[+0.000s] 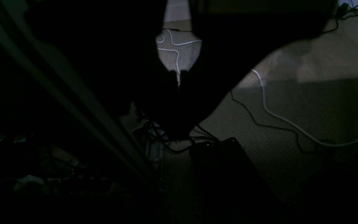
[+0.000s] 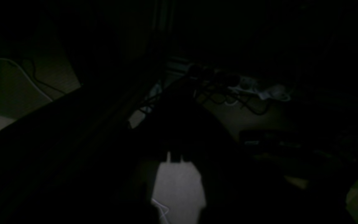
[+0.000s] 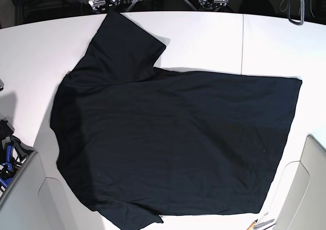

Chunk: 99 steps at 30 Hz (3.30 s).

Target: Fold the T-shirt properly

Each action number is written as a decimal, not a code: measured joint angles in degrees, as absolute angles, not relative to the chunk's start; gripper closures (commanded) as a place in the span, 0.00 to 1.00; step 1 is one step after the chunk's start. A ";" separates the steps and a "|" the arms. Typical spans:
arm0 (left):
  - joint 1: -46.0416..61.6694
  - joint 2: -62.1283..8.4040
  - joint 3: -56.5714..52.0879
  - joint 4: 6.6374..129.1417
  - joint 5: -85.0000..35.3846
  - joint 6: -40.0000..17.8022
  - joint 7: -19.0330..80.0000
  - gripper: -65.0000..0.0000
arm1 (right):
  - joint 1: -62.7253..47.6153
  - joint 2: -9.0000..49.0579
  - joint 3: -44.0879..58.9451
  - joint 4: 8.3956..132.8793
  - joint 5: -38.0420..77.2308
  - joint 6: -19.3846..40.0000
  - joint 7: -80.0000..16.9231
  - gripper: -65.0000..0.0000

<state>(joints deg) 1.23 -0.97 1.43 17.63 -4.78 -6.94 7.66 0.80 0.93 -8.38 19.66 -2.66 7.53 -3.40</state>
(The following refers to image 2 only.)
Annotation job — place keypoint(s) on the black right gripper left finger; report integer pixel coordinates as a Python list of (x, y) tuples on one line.
[(67, 162)]

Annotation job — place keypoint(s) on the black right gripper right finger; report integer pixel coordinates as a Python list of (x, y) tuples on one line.
[(238, 188)]

